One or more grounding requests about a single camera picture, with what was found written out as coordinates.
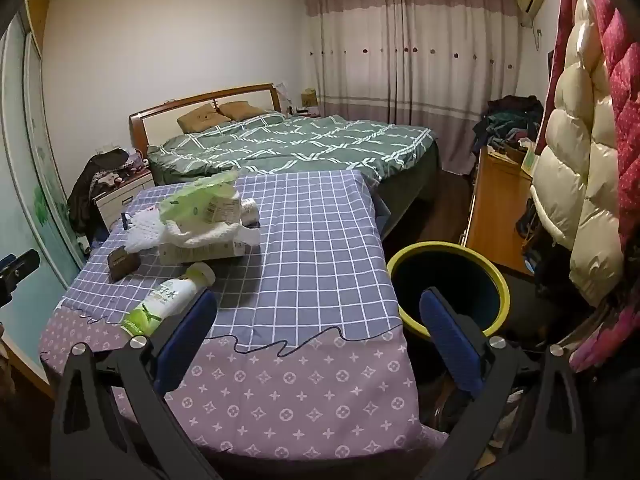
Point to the white carton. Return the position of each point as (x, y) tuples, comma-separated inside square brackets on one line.
[(200, 252)]

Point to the white labelled jar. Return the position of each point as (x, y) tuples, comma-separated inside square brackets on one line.
[(225, 206)]

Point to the pile of dark clothes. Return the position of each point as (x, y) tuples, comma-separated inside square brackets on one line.
[(510, 120)]

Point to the cream puffer jacket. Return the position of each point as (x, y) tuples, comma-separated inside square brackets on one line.
[(565, 160)]

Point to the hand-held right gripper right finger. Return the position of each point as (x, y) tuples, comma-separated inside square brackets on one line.
[(450, 340)]

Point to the wooden bed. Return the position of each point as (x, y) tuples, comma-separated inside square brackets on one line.
[(165, 115)]

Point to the green picture card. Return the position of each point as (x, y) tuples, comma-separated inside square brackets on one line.
[(530, 160)]

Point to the small metal can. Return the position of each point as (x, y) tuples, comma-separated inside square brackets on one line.
[(250, 210)]

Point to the green plastic bag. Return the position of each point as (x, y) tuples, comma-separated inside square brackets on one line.
[(185, 205)]

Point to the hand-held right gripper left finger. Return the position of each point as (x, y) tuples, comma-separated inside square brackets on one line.
[(185, 340)]

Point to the white nightstand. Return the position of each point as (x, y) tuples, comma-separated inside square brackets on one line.
[(117, 200)]

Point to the dark red coat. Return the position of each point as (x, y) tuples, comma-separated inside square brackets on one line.
[(560, 50)]

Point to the brown pillow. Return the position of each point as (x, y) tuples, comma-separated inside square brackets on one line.
[(242, 110), (202, 117)]

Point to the sliding wardrobe door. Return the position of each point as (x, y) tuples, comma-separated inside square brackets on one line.
[(30, 160)]

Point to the blue checked cloth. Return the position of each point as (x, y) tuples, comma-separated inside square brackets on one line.
[(310, 260)]

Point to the pile of pink clothes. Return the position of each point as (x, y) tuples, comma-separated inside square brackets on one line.
[(127, 167)]

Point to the pink white curtain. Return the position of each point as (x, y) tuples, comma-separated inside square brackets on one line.
[(400, 60)]

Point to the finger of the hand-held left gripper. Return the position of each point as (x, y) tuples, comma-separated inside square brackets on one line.
[(20, 265)]

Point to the green checked quilt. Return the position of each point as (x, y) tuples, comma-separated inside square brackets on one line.
[(300, 145)]

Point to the wooden desk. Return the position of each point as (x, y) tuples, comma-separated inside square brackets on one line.
[(495, 210)]

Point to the green white drink bottle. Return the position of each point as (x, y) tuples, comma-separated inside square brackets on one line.
[(160, 300)]

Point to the purple patterned cloth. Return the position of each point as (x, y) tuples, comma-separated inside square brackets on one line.
[(300, 400)]

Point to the yellow rimmed dark bin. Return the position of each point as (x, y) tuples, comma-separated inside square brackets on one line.
[(450, 270)]

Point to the red quilted jacket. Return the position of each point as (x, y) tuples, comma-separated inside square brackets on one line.
[(625, 85)]

